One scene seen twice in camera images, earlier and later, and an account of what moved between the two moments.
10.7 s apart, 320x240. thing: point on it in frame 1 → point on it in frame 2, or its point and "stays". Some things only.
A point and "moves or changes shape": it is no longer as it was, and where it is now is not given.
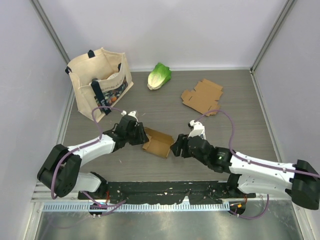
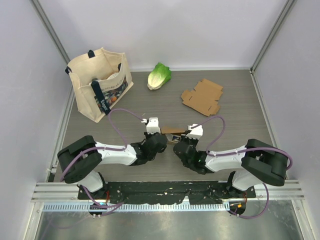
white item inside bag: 113,75 stays
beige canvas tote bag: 99,78 stays
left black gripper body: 134,137 → 147,136
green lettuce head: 160,75 stays
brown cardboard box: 159,143 moves or changes shape
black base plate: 207,192 stays
